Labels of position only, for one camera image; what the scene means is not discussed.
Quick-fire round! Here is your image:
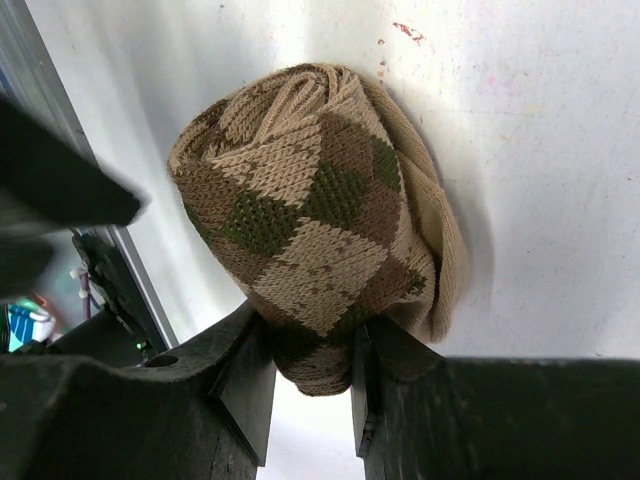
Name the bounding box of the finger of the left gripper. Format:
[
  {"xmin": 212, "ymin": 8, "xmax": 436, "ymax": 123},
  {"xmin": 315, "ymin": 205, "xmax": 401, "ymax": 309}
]
[{"xmin": 1, "ymin": 98, "xmax": 143, "ymax": 228}]

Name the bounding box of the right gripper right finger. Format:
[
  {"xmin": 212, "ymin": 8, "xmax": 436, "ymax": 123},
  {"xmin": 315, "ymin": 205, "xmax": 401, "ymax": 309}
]
[{"xmin": 350, "ymin": 317, "xmax": 443, "ymax": 458}]

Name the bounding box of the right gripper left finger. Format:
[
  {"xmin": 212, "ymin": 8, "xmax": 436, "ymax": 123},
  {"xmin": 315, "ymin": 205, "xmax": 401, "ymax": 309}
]
[{"xmin": 145, "ymin": 302, "xmax": 276, "ymax": 466}]

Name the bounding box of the brown argyle sock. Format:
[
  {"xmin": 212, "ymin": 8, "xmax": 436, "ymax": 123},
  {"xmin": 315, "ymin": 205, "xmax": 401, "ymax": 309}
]
[{"xmin": 168, "ymin": 63, "xmax": 468, "ymax": 396}]

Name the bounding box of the aluminium frame rail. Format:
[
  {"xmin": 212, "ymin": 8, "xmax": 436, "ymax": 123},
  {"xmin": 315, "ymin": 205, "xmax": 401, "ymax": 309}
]
[{"xmin": 1, "ymin": 1, "xmax": 178, "ymax": 354}]

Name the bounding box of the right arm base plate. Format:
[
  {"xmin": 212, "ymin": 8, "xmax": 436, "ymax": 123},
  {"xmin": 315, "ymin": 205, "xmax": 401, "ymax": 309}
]
[{"xmin": 9, "ymin": 227, "xmax": 169, "ymax": 369}]

